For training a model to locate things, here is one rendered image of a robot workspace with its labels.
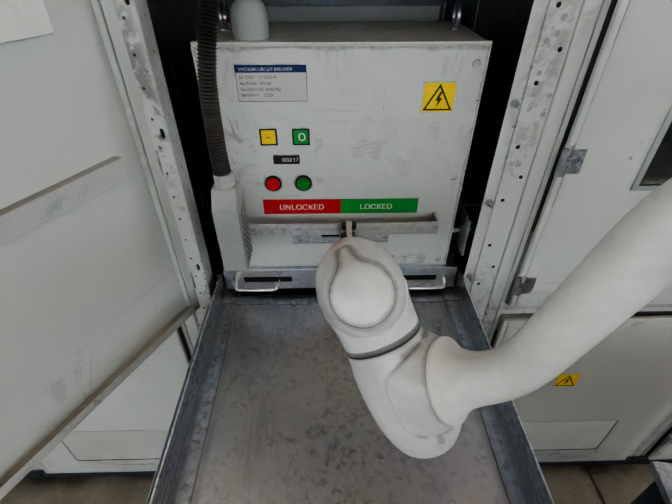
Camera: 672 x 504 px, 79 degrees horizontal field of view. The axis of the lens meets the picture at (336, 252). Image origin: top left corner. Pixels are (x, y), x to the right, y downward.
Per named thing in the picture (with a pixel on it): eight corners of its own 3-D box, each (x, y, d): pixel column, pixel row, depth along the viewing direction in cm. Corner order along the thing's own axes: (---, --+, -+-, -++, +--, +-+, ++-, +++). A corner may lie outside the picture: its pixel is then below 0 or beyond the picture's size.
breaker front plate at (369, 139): (444, 271, 96) (492, 47, 66) (235, 274, 95) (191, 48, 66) (443, 268, 97) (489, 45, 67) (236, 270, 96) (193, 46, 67)
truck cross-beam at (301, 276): (453, 286, 98) (457, 267, 95) (226, 289, 97) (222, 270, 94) (448, 272, 102) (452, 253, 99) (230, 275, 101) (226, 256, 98)
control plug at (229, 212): (248, 272, 81) (235, 194, 71) (223, 272, 81) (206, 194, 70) (254, 248, 87) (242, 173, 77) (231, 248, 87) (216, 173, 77)
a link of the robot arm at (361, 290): (303, 253, 57) (341, 337, 58) (294, 274, 41) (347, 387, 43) (375, 221, 56) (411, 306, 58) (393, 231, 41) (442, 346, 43)
